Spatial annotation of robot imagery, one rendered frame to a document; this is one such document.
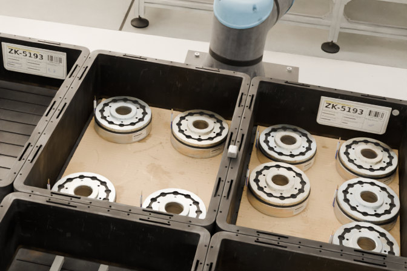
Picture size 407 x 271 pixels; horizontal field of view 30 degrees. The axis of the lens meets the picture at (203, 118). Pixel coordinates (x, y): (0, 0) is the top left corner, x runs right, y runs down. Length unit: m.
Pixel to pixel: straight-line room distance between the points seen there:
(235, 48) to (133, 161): 0.37
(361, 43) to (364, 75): 1.54
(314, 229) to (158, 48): 0.78
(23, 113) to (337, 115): 0.57
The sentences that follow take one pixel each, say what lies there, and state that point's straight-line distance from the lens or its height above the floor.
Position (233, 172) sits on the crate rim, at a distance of 1.16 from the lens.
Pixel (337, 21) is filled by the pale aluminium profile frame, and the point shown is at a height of 0.15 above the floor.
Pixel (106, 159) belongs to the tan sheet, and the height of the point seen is 0.83.
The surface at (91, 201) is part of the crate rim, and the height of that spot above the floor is 0.93.
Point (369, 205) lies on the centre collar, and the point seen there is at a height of 0.87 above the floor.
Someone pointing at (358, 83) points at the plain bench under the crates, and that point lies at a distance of 1.83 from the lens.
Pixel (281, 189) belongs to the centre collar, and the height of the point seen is 0.87.
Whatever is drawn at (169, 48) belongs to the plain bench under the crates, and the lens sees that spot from 1.86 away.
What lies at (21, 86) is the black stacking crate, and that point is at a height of 0.83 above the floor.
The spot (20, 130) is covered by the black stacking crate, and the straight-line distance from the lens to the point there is 1.40.
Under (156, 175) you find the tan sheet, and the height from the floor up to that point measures 0.83.
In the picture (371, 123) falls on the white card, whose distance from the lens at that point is 1.40.
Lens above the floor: 1.69
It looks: 37 degrees down
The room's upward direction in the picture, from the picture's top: 5 degrees clockwise
